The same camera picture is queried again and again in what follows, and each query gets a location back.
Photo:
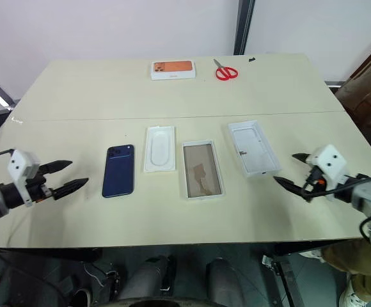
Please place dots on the khaki trousers leg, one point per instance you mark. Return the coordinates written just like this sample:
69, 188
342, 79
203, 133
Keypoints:
348, 259

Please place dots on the dark rounded grey shape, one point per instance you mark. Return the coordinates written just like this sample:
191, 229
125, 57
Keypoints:
147, 278
225, 278

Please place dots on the white tray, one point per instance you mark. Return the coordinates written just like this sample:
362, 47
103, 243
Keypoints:
160, 150

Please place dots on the black vertical wall strip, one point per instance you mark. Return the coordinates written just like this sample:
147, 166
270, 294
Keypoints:
244, 25

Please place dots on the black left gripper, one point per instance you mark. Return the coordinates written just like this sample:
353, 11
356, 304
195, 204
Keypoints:
38, 188

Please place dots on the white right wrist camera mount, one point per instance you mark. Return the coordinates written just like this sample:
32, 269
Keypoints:
327, 163

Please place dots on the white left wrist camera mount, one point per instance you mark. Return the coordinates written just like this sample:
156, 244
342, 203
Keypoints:
20, 163

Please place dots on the black table leg frame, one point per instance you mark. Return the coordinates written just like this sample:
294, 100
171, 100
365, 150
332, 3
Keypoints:
283, 278

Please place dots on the white box base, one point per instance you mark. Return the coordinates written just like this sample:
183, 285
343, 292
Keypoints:
201, 169

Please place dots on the white box lid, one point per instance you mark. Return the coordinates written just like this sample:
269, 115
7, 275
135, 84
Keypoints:
252, 147

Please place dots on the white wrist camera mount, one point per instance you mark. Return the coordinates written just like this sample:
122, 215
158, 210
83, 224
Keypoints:
327, 163
20, 163

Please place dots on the orange print phone box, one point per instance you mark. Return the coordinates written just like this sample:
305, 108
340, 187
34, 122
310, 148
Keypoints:
172, 67

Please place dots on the dark blue smartphone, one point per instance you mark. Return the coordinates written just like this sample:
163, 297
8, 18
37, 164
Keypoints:
118, 172

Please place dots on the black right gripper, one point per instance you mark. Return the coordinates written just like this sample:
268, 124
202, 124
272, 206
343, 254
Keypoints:
313, 179

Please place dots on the white sneaker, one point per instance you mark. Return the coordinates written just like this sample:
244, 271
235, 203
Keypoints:
352, 295

